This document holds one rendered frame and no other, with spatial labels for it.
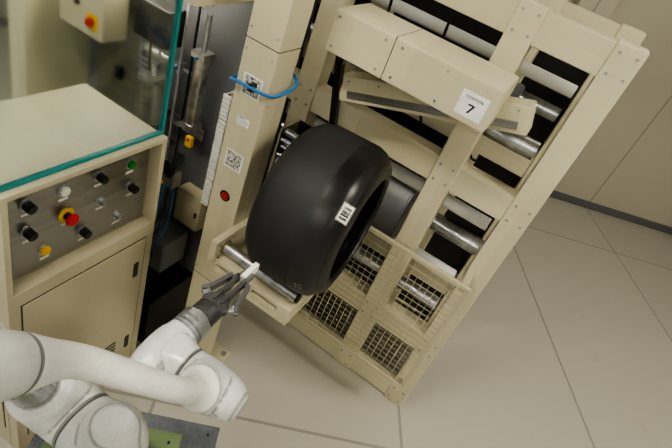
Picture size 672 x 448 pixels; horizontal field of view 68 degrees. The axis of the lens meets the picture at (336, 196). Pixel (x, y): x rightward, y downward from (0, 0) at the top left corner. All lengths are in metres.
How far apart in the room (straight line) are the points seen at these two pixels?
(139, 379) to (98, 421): 0.27
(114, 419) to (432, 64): 1.29
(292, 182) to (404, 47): 0.56
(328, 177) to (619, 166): 4.63
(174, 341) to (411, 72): 1.05
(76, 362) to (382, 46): 1.22
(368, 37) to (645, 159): 4.55
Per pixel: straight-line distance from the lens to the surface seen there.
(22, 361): 0.88
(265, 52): 1.58
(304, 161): 1.50
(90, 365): 1.03
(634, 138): 5.72
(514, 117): 1.73
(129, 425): 1.33
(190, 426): 1.76
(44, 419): 1.39
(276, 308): 1.85
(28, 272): 1.76
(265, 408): 2.60
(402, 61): 1.65
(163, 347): 1.28
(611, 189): 5.98
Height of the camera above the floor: 2.19
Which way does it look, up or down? 33 degrees down
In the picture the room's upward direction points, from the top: 22 degrees clockwise
